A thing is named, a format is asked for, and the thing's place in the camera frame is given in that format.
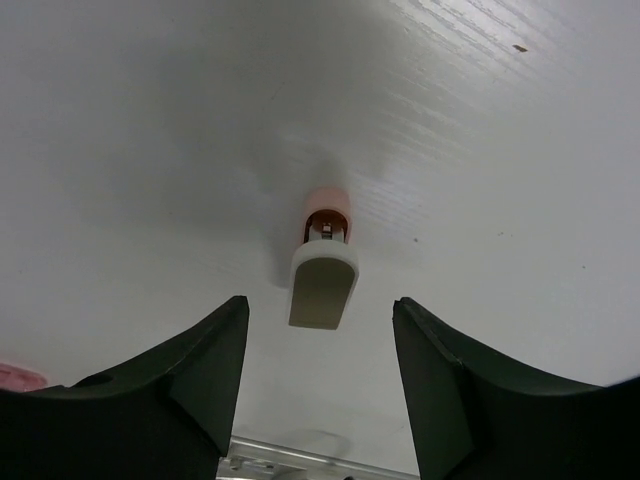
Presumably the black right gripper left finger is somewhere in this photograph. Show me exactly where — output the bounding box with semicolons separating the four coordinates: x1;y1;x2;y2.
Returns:
1;296;249;479

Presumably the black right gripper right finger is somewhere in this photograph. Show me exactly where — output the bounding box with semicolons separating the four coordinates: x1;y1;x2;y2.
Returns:
392;297;639;479

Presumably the beige white correction tape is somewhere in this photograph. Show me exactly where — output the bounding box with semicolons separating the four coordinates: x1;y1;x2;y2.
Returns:
288;187;359;330

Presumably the pink highlighter marker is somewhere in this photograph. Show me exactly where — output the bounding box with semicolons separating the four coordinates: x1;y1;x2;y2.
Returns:
0;363;48;393

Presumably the aluminium table frame rail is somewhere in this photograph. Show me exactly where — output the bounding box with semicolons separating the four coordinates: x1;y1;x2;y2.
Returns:
216;436;419;480

